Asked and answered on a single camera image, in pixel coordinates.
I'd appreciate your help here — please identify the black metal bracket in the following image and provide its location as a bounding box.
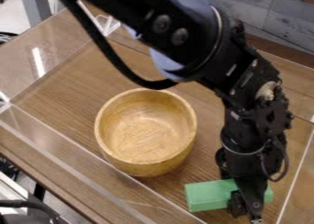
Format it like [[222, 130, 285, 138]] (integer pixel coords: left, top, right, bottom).
[[26, 193, 71, 224]]

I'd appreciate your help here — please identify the brown wooden bowl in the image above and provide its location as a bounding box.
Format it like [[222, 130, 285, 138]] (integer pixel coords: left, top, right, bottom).
[[95, 88, 198, 177]]

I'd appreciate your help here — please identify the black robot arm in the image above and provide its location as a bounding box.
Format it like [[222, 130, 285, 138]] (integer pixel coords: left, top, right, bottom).
[[60, 0, 294, 224]]

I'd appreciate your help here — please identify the green rectangular block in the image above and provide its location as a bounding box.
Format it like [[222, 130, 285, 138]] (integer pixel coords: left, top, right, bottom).
[[183, 178, 275, 213]]

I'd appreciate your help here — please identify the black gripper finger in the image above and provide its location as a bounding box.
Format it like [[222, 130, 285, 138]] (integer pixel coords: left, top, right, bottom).
[[227, 190, 265, 224]]

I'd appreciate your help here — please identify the grey table leg post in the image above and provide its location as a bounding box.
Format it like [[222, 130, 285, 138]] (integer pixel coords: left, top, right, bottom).
[[23, 0, 52, 27]]

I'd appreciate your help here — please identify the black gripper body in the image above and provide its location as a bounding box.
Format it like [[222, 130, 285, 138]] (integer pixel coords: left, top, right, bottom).
[[215, 135, 291, 210]]

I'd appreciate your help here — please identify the black cable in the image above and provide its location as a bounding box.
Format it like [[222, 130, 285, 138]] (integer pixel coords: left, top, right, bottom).
[[0, 199, 59, 224]]

